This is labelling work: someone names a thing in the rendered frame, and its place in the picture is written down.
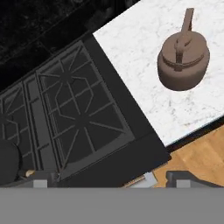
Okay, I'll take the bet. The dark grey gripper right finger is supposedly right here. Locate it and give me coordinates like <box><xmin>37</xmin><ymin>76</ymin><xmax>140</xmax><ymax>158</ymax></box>
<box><xmin>165</xmin><ymin>170</ymin><xmax>221</xmax><ymax>189</ymax></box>

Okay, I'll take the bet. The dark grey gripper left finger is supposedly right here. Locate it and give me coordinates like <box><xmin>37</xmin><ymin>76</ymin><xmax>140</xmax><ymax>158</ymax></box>
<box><xmin>6</xmin><ymin>170</ymin><xmax>59</xmax><ymax>189</ymax></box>

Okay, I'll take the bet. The black stove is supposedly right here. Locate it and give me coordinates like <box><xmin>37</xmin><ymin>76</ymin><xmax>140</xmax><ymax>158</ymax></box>
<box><xmin>0</xmin><ymin>31</ymin><xmax>172</xmax><ymax>189</ymax></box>

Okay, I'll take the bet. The brown kettle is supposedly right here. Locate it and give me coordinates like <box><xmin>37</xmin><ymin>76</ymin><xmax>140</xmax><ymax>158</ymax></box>
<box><xmin>157</xmin><ymin>7</ymin><xmax>211</xmax><ymax>92</ymax></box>

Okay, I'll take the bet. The black pan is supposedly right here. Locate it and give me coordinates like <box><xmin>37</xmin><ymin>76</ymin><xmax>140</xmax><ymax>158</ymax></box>
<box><xmin>0</xmin><ymin>138</ymin><xmax>37</xmax><ymax>187</ymax></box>

